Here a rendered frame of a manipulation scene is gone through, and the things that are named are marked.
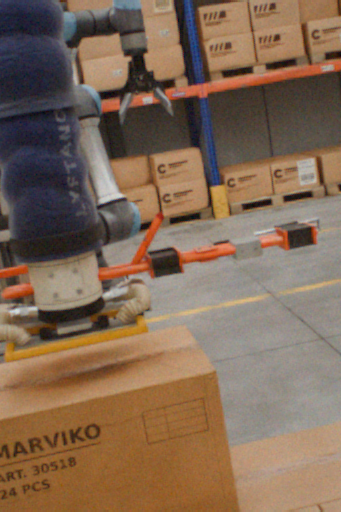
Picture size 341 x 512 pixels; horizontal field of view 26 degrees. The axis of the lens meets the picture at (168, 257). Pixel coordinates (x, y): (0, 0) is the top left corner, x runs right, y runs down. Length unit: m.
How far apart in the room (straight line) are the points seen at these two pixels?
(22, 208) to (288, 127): 9.13
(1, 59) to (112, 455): 0.94
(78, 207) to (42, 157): 0.14
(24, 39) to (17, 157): 0.26
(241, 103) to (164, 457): 8.97
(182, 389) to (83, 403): 0.23
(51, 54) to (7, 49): 0.10
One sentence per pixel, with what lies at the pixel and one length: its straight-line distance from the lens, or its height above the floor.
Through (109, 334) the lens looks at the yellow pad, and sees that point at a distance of 1.78.
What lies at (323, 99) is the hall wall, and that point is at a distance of 10.92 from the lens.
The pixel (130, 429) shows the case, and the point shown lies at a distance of 1.81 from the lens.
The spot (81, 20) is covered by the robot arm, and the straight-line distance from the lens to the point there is 2.21.
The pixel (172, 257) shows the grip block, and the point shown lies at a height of 1.20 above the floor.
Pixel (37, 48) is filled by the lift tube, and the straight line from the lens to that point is 1.75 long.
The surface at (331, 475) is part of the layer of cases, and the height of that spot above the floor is 0.54.
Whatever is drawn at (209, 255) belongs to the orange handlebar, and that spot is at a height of 1.18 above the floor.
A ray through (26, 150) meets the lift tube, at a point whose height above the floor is 1.52.
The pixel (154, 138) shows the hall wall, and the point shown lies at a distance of 10.38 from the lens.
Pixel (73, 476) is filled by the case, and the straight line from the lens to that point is 1.85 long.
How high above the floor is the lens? 1.59
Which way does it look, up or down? 12 degrees down
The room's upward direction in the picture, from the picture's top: 10 degrees counter-clockwise
